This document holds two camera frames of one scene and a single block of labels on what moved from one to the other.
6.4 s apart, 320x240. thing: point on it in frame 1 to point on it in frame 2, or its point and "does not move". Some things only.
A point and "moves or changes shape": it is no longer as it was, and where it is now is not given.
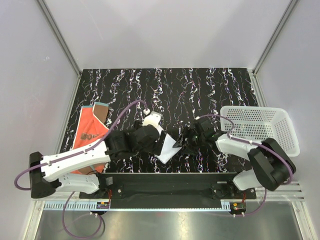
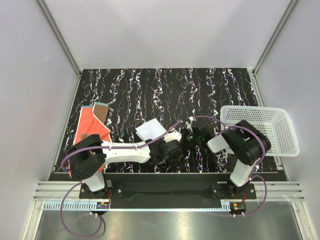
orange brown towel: (92, 129) does not move
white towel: (168, 150) moves or changes shape
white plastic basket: (258, 123) does not move
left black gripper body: (156, 148) to (161, 141)
